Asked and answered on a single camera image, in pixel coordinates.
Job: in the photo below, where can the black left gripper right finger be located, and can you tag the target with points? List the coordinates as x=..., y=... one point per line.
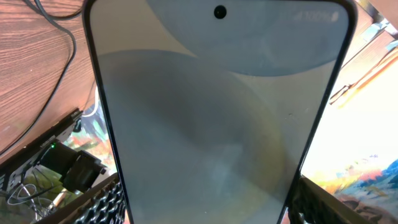
x=309, y=203

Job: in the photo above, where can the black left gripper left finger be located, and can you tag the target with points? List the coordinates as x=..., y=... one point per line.
x=102, y=204

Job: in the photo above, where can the Samsung Galaxy smartphone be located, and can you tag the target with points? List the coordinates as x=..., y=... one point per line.
x=211, y=105

